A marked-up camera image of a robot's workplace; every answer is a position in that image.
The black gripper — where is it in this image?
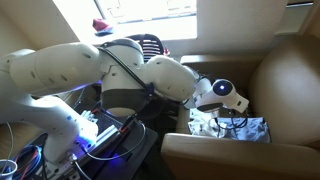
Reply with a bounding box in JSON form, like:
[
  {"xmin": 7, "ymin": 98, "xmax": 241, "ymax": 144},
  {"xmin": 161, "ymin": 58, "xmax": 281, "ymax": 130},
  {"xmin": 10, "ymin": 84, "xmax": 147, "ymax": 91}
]
[{"xmin": 213, "ymin": 109, "xmax": 239, "ymax": 130}]

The white top with black strap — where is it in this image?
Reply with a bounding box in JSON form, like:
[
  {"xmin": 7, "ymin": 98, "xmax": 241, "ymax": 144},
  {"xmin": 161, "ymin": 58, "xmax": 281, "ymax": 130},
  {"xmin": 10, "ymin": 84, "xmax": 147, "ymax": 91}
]
[{"xmin": 187, "ymin": 108, "xmax": 223, "ymax": 138}]

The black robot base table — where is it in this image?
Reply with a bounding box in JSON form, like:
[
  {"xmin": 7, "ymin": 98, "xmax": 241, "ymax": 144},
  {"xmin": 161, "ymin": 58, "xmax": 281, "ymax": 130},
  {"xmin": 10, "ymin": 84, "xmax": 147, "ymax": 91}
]
[{"xmin": 63, "ymin": 96, "xmax": 159, "ymax": 180}]

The tan leather sofa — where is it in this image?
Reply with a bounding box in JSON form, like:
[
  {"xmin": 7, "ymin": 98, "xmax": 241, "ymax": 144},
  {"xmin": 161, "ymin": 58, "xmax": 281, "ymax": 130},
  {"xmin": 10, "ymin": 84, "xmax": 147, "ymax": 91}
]
[{"xmin": 160, "ymin": 33, "xmax": 320, "ymax": 180}]

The blue striped shirt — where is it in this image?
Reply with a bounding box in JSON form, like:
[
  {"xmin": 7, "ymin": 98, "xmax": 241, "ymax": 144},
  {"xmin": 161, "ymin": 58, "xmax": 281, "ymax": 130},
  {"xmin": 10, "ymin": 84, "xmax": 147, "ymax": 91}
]
[{"xmin": 213, "ymin": 115, "xmax": 272, "ymax": 144}]

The black mesh office chair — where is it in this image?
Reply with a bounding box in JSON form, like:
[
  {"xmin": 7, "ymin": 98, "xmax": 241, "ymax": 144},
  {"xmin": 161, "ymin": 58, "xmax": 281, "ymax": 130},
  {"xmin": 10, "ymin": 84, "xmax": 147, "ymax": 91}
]
[{"xmin": 125, "ymin": 33, "xmax": 167, "ymax": 64}]

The white window sill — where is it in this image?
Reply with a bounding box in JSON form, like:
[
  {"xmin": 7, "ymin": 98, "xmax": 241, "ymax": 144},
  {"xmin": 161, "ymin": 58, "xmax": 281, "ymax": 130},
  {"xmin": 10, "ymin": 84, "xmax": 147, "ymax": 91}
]
[{"xmin": 79, "ymin": 14, "xmax": 198, "ymax": 46}]

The black framed window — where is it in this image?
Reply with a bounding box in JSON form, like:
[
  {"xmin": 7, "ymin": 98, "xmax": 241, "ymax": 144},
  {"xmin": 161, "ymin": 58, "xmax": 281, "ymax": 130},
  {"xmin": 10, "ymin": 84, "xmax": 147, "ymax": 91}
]
[{"xmin": 94, "ymin": 0, "xmax": 198, "ymax": 25}]

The grey ribbed connector block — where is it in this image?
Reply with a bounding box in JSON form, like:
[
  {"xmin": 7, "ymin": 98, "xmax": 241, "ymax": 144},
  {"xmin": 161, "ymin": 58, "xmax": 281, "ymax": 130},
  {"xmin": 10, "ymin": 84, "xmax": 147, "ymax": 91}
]
[{"xmin": 79, "ymin": 109, "xmax": 100, "ymax": 125}]

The red and grey cap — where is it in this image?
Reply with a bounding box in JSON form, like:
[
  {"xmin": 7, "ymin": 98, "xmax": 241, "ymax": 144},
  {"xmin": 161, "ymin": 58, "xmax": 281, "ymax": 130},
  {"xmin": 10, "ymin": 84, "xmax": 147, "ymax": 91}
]
[{"xmin": 91, "ymin": 17, "xmax": 115, "ymax": 37}]

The white paper cup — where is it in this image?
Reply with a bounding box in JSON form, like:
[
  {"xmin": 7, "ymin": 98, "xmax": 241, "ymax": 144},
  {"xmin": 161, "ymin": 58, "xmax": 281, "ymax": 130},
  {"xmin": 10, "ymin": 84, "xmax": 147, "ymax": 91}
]
[{"xmin": 0, "ymin": 159, "xmax": 19, "ymax": 180}]

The thin white cable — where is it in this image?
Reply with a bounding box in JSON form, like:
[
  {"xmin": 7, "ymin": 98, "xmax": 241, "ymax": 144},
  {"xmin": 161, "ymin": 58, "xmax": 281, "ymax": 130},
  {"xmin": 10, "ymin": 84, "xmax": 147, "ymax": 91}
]
[{"xmin": 71, "ymin": 120, "xmax": 148, "ymax": 163}]

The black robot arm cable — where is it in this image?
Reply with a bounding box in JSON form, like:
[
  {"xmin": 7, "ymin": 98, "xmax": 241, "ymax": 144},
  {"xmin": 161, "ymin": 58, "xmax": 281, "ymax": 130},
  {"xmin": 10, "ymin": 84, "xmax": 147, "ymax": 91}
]
[{"xmin": 97, "ymin": 45, "xmax": 158, "ymax": 134}]

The aluminium robot base mount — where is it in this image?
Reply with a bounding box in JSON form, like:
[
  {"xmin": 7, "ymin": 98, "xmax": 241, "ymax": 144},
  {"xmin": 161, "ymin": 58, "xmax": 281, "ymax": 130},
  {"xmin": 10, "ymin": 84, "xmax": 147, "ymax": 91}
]
[{"xmin": 43, "ymin": 111, "xmax": 125, "ymax": 180}]

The blue cable coil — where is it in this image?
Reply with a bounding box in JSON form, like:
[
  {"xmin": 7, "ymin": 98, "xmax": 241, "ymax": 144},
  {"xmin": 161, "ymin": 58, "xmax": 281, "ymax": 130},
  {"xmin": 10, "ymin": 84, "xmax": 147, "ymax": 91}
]
[{"xmin": 11, "ymin": 144, "xmax": 45, "ymax": 180}]

